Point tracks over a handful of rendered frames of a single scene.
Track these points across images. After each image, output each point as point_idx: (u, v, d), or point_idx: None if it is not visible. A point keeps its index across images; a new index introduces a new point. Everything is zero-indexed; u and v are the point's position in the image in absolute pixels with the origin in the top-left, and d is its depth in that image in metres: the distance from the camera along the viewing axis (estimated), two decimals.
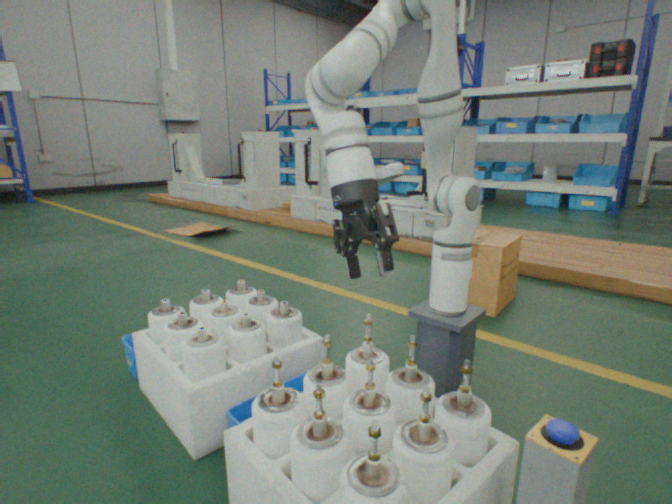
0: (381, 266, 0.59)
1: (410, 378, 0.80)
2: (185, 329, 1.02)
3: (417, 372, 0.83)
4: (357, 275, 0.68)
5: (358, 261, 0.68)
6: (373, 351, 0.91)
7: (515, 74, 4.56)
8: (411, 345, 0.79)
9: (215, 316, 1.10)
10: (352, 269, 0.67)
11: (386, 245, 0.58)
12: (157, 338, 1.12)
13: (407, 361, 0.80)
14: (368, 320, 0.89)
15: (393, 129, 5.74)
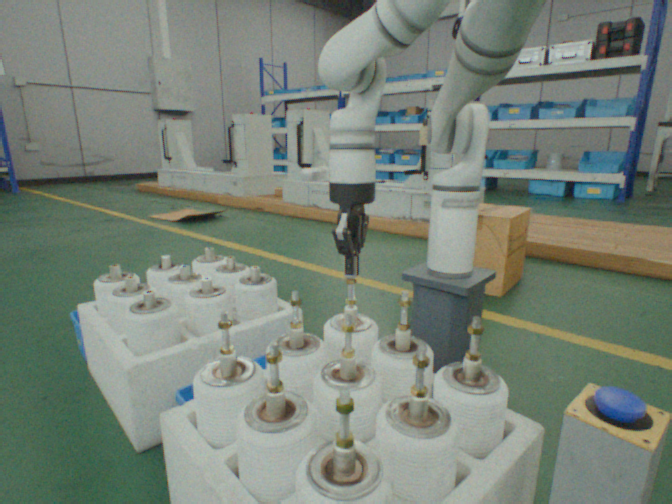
0: (359, 267, 0.70)
1: (402, 347, 0.63)
2: (132, 296, 0.85)
3: (411, 341, 0.65)
4: (345, 275, 0.69)
5: (345, 261, 0.69)
6: (341, 318, 0.73)
7: (518, 57, 4.38)
8: (403, 304, 0.61)
9: (172, 283, 0.93)
10: (353, 268, 0.69)
11: (359, 248, 0.71)
12: (104, 310, 0.94)
13: (398, 325, 0.63)
14: (345, 281, 0.70)
15: (391, 118, 5.56)
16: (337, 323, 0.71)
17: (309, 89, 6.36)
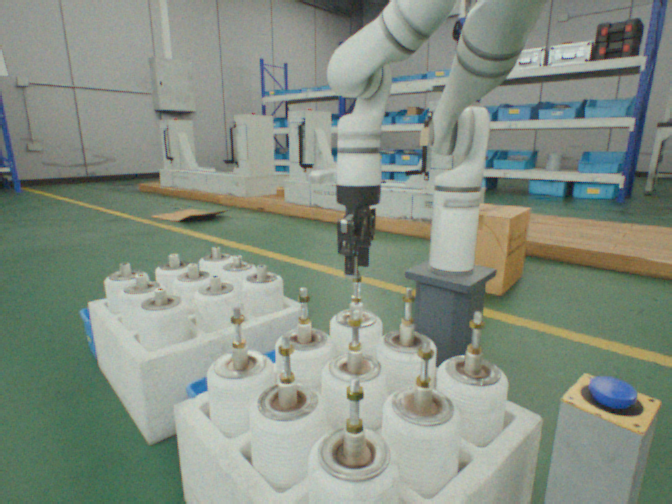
0: (369, 258, 0.75)
1: (406, 341, 0.65)
2: (143, 293, 0.87)
3: (414, 336, 0.68)
4: (345, 275, 0.69)
5: (345, 260, 0.69)
6: (346, 315, 0.76)
7: (518, 58, 4.41)
8: (407, 300, 0.64)
9: (181, 281, 0.95)
10: (353, 268, 0.69)
11: (369, 241, 0.76)
12: (115, 307, 0.96)
13: (402, 320, 0.65)
14: (352, 278, 0.73)
15: (392, 118, 5.58)
16: (343, 319, 0.74)
17: (310, 89, 6.39)
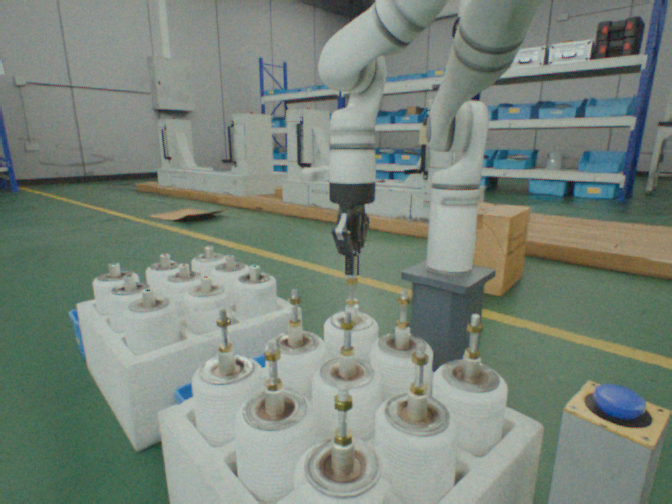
0: (359, 267, 0.70)
1: (401, 345, 0.62)
2: (131, 295, 0.85)
3: (410, 339, 0.65)
4: (345, 275, 0.69)
5: (345, 261, 0.69)
6: (357, 325, 0.70)
7: (518, 57, 4.38)
8: (402, 302, 0.61)
9: (171, 282, 0.92)
10: (353, 268, 0.69)
11: (359, 248, 0.71)
12: (103, 309, 0.94)
13: (397, 323, 0.63)
14: (350, 283, 0.69)
15: (391, 118, 5.56)
16: (365, 321, 0.72)
17: (309, 88, 6.36)
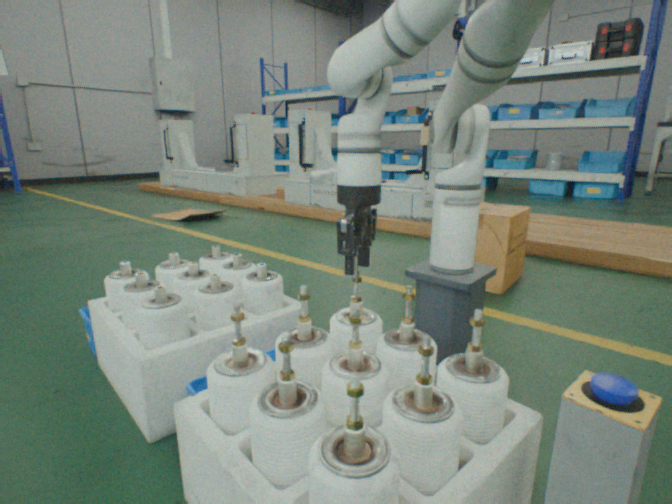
0: (370, 258, 0.75)
1: (406, 339, 0.65)
2: (143, 292, 0.87)
3: (415, 334, 0.68)
4: (345, 275, 0.69)
5: (345, 260, 0.69)
6: (368, 316, 0.74)
7: None
8: (407, 298, 0.64)
9: (181, 279, 0.95)
10: (353, 268, 0.69)
11: (370, 241, 0.76)
12: (114, 306, 0.96)
13: (402, 318, 0.65)
14: (356, 278, 0.74)
15: (392, 118, 5.58)
16: (364, 311, 0.77)
17: (310, 89, 6.39)
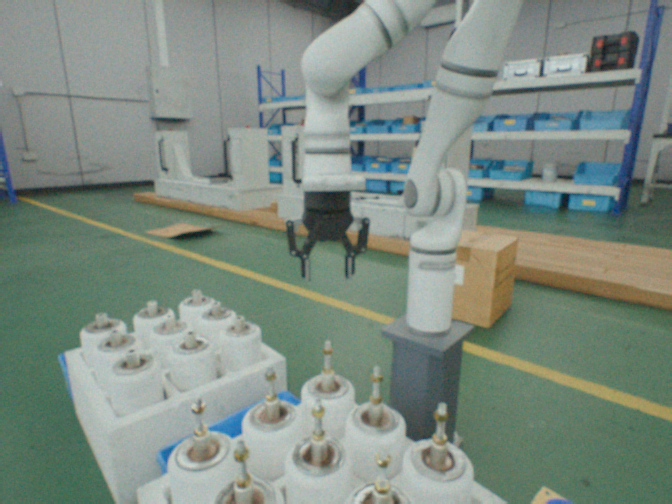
0: (304, 270, 0.68)
1: (374, 420, 0.64)
2: (116, 351, 0.86)
3: (384, 411, 0.67)
4: (350, 277, 0.68)
5: (347, 264, 0.67)
6: None
7: (514, 69, 4.40)
8: (375, 380, 0.63)
9: (157, 334, 0.94)
10: (345, 268, 0.69)
11: (295, 254, 0.67)
12: (90, 360, 0.95)
13: (370, 398, 0.64)
14: (332, 353, 0.71)
15: (388, 127, 5.57)
16: (315, 382, 0.75)
17: None
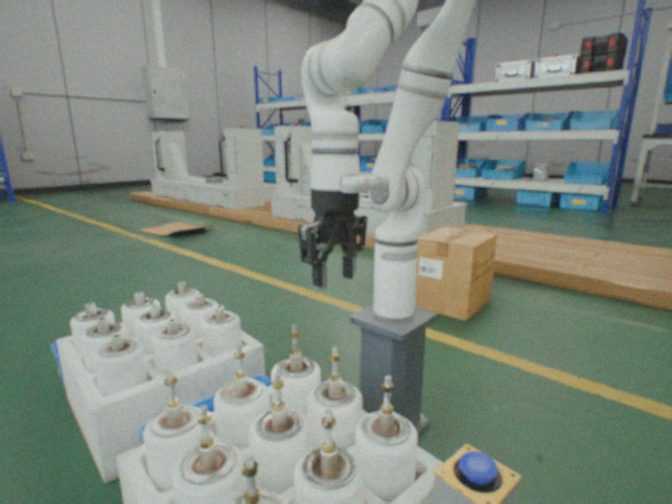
0: (313, 278, 0.64)
1: None
2: (103, 337, 0.93)
3: (325, 398, 0.70)
4: (353, 276, 0.68)
5: (352, 264, 0.67)
6: None
7: (505, 70, 4.46)
8: None
9: (142, 322, 1.00)
10: (345, 269, 0.68)
11: (309, 264, 0.62)
12: (80, 346, 1.02)
13: (338, 374, 0.71)
14: (298, 336, 0.78)
15: (383, 127, 5.64)
16: (284, 363, 0.81)
17: (303, 97, 6.44)
